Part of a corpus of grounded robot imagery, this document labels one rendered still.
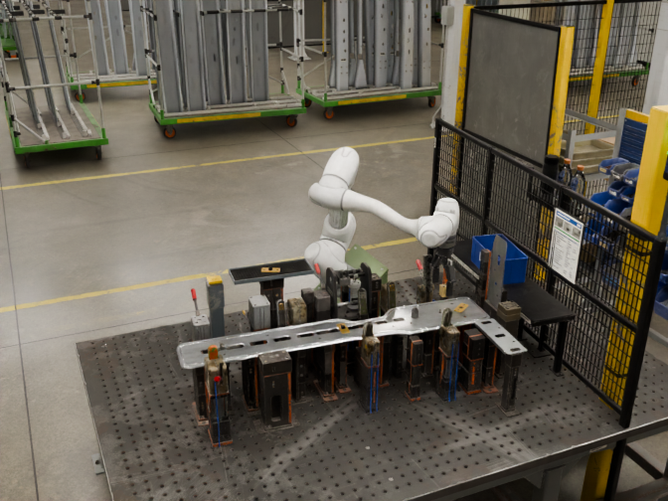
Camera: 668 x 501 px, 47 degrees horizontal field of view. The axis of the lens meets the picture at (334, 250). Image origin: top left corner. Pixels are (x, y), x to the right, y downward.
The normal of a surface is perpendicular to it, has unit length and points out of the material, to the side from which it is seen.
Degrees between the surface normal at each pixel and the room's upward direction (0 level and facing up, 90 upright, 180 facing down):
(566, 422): 0
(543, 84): 90
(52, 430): 0
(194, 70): 86
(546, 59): 90
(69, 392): 0
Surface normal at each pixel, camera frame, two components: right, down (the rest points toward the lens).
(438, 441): 0.00, -0.91
